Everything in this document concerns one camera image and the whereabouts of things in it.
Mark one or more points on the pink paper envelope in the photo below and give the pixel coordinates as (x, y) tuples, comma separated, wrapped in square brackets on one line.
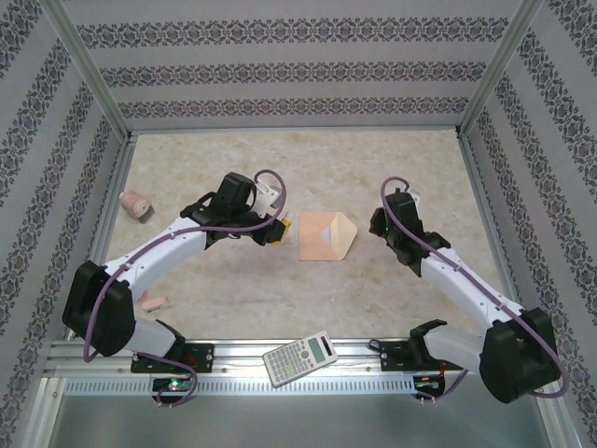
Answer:
[(310, 238)]

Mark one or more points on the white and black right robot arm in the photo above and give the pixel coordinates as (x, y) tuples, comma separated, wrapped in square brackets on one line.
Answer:
[(466, 289)]

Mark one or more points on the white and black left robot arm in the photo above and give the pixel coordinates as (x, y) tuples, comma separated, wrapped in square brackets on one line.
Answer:
[(158, 252)]

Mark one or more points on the pink pencil sharpener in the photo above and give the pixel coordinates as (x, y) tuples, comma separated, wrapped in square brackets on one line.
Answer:
[(133, 205)]

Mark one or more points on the grey scientific calculator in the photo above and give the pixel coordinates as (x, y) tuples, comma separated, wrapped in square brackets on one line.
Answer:
[(298, 359)]

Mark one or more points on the small pink stapler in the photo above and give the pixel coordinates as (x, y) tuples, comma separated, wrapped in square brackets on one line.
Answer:
[(158, 304)]

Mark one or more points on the grey metal shelf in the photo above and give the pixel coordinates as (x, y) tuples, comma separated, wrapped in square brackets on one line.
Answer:
[(298, 424)]

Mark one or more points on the aluminium side rail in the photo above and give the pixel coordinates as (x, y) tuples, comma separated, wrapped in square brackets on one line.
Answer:
[(105, 233), (479, 186)]

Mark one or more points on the thin aluminium back rail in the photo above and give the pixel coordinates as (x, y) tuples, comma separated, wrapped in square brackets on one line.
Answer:
[(298, 129)]

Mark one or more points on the aluminium front rail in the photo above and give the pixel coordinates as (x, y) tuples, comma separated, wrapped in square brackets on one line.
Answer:
[(242, 349)]

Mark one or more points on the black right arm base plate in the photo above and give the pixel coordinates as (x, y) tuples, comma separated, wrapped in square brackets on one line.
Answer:
[(394, 359)]

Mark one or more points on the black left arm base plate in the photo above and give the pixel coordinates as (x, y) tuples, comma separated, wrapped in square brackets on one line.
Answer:
[(205, 357)]

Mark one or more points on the aluminium frame post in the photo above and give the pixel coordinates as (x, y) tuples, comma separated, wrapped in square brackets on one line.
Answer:
[(88, 70), (495, 70)]

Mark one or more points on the aluminium frame leg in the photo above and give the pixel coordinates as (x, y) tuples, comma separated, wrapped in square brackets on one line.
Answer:
[(552, 410), (44, 410)]

